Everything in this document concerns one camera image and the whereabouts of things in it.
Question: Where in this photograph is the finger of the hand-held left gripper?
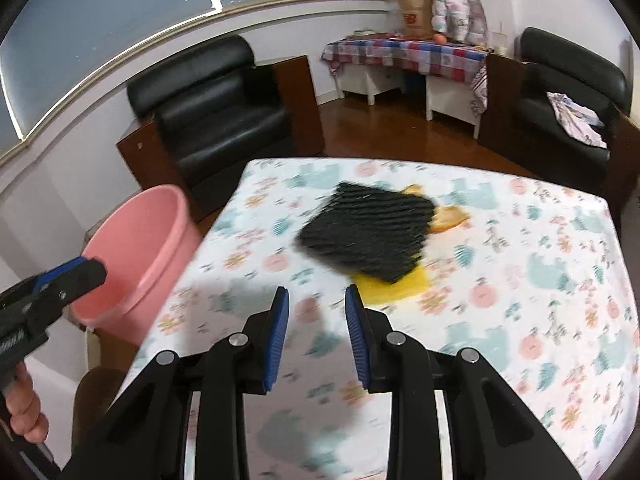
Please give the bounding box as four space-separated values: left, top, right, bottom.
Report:
30 256 91 293
47 258 108 313

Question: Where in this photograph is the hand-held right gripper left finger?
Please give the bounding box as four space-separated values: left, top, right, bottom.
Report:
62 286 291 480

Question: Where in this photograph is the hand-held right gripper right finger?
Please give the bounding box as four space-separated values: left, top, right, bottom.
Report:
345 284 583 480

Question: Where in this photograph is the pink plastic bucket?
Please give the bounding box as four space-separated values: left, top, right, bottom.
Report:
70 185 203 348

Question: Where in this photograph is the yellow foam net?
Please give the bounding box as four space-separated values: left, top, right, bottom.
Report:
352 265 432 306

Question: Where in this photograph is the black foam net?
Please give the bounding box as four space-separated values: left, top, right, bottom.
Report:
298 182 437 283

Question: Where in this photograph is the orange plastic wrapper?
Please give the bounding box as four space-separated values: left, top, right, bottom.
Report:
400 185 473 235

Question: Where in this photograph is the person's left hand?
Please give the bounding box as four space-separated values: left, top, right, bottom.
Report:
0 360 50 445

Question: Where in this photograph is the brown wooden side cabinet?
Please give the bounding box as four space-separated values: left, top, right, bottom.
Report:
255 55 326 158
479 52 526 153
116 117 176 196
602 107 640 221

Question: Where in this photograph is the floral tablecloth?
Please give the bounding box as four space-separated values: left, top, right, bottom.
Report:
97 158 623 480

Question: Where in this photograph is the black leather armchair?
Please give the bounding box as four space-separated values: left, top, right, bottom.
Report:
515 27 628 181
127 35 296 188

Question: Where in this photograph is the white desk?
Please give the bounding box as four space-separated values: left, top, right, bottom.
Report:
336 67 483 138

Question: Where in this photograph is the plaid tablecloth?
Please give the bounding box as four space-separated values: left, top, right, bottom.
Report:
321 37 488 111

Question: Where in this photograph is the floral cloth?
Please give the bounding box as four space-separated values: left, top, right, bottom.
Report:
546 91 608 148

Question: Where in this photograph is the cardboard box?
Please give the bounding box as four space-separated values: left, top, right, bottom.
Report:
397 0 433 36

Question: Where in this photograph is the hanging floral jacket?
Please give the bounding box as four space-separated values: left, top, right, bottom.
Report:
431 0 488 46

